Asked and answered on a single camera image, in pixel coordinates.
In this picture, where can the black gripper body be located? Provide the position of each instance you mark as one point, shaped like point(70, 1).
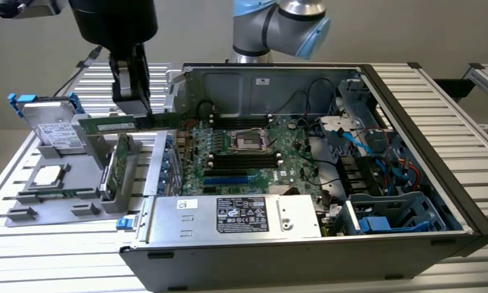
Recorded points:
point(114, 21)

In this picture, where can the green RAM stick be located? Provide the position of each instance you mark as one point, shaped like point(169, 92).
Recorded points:
point(106, 125)
point(57, 193)

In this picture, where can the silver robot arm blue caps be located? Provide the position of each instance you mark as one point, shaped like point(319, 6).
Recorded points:
point(253, 27)

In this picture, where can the black RAM slot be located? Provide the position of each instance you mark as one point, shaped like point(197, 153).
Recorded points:
point(241, 126)
point(245, 154)
point(245, 158)
point(245, 167)
point(241, 119)
point(241, 116)
point(241, 123)
point(245, 162)

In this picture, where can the hard disk in blue caddy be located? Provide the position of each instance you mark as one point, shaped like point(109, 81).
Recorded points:
point(55, 125)

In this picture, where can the green graphics card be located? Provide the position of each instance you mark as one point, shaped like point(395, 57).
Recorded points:
point(117, 171)

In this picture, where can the grey parts rack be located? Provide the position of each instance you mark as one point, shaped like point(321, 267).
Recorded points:
point(78, 171)

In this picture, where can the silver CPU chip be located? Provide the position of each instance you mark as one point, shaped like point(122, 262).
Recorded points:
point(47, 176)

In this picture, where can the CPU socket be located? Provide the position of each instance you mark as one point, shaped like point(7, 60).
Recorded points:
point(247, 140)

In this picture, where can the long black expansion slot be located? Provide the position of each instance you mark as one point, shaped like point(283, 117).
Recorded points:
point(226, 174)

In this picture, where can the blue expansion slot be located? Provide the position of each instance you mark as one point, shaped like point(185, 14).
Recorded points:
point(226, 181)

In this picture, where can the short black expansion slot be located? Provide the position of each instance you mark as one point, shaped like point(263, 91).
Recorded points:
point(214, 190)

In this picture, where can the blue case latch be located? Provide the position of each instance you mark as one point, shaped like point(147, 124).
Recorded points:
point(125, 224)

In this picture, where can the round coin battery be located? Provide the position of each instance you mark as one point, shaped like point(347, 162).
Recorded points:
point(294, 125)

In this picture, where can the silver power supply unit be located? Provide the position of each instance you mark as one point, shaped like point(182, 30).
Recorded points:
point(199, 219)

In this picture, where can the green motherboard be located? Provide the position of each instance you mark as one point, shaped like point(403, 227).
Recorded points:
point(293, 143)

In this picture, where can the silver chipset heatsink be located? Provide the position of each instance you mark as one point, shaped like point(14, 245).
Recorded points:
point(285, 190)

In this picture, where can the silver metal drive cage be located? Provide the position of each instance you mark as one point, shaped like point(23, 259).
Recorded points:
point(350, 122)

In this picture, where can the open black PC case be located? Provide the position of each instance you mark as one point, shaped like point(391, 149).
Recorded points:
point(269, 265)

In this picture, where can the blue-grey plastic disk bay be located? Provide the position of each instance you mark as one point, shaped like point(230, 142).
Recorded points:
point(411, 210)

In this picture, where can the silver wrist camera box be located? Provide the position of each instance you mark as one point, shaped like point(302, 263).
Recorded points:
point(33, 9)

